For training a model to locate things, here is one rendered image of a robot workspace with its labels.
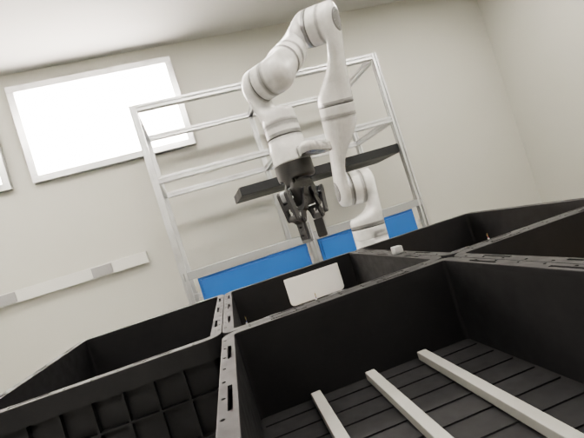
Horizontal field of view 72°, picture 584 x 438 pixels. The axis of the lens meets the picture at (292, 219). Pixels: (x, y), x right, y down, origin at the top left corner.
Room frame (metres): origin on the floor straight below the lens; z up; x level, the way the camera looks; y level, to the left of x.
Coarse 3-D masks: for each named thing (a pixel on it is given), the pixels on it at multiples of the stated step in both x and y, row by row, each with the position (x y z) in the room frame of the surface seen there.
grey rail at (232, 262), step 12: (408, 204) 2.79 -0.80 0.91; (336, 228) 2.66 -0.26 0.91; (348, 228) 2.68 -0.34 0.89; (288, 240) 2.60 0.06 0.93; (300, 240) 2.60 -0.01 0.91; (252, 252) 2.53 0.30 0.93; (264, 252) 2.55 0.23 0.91; (216, 264) 2.48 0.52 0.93; (228, 264) 2.49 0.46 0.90; (192, 276) 2.44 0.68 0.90
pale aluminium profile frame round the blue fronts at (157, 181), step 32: (320, 64) 2.72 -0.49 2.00; (352, 64) 2.80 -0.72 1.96; (192, 96) 2.51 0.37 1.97; (384, 96) 2.81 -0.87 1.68; (192, 128) 3.16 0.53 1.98; (256, 128) 3.27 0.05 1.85; (384, 128) 2.98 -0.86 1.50; (224, 160) 2.53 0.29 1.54; (160, 192) 2.43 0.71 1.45; (416, 192) 2.81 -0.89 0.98; (320, 256) 2.62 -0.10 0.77; (192, 288) 3.07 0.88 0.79
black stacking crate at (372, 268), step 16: (352, 256) 0.88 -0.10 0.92; (304, 272) 0.88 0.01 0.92; (352, 272) 0.90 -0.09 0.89; (368, 272) 0.80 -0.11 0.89; (384, 272) 0.72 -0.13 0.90; (256, 288) 0.86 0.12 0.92; (272, 288) 0.87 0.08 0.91; (240, 304) 0.85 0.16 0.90; (256, 304) 0.86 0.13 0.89; (272, 304) 0.87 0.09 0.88; (288, 304) 0.87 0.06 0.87; (240, 320) 0.85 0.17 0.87; (256, 320) 0.86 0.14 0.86
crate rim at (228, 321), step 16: (336, 256) 0.89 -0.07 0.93; (368, 256) 0.77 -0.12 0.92; (384, 256) 0.69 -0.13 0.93; (400, 256) 0.63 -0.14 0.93; (416, 256) 0.59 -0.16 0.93; (432, 256) 0.55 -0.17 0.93; (288, 272) 0.88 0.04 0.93; (400, 272) 0.51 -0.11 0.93; (352, 288) 0.51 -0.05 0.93; (224, 304) 0.70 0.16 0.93; (304, 304) 0.50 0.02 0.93; (224, 320) 0.56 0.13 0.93
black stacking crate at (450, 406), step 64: (320, 320) 0.47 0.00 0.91; (384, 320) 0.49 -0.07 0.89; (448, 320) 0.50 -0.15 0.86; (512, 320) 0.41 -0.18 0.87; (576, 320) 0.33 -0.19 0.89; (256, 384) 0.46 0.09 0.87; (320, 384) 0.47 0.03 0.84; (448, 384) 0.41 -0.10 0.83; (512, 384) 0.37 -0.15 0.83; (576, 384) 0.34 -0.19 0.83
